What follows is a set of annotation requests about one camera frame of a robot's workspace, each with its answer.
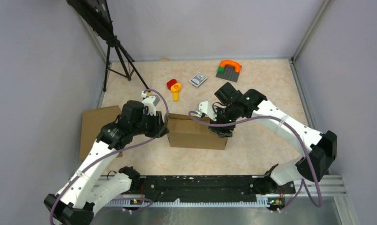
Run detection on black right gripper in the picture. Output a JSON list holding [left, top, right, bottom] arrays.
[[208, 105, 238, 138]]

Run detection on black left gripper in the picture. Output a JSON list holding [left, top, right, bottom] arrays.
[[132, 109, 169, 138]]

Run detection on large cardboard box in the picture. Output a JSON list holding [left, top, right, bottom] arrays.
[[167, 113, 228, 150]]

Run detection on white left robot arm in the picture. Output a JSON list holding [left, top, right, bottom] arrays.
[[44, 96, 167, 225]]

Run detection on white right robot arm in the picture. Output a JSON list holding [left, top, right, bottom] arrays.
[[198, 82, 337, 193]]

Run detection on blue playing card box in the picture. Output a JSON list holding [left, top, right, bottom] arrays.
[[189, 72, 208, 88]]

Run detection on small folded cardboard box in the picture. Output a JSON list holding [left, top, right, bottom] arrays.
[[79, 105, 121, 161]]

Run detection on orange arch toy block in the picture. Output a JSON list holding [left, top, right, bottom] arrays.
[[219, 60, 241, 73]]

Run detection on yellow oval toy block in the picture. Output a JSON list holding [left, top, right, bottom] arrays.
[[170, 82, 181, 101]]

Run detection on red oval plastic block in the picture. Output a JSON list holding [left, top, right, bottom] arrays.
[[166, 79, 177, 90]]

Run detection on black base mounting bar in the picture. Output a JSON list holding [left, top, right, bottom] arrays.
[[122, 175, 296, 203]]

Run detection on black tripod stand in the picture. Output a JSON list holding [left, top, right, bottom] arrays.
[[67, 0, 149, 92]]

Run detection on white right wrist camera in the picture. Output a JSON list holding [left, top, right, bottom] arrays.
[[196, 101, 218, 123]]

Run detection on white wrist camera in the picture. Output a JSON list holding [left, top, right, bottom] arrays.
[[141, 91, 160, 116], [196, 101, 218, 123]]

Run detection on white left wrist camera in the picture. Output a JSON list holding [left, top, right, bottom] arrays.
[[141, 91, 160, 116]]

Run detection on grey lego base plate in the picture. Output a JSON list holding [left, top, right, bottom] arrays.
[[216, 66, 240, 82]]

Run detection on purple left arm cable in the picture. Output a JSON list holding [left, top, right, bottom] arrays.
[[48, 89, 171, 225]]

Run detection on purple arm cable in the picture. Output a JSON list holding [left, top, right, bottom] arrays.
[[188, 111, 324, 212], [48, 89, 171, 225]]

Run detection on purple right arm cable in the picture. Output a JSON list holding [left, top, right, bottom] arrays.
[[188, 111, 324, 212]]

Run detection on aluminium front rail frame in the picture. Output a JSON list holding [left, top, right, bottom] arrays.
[[56, 173, 358, 225]]

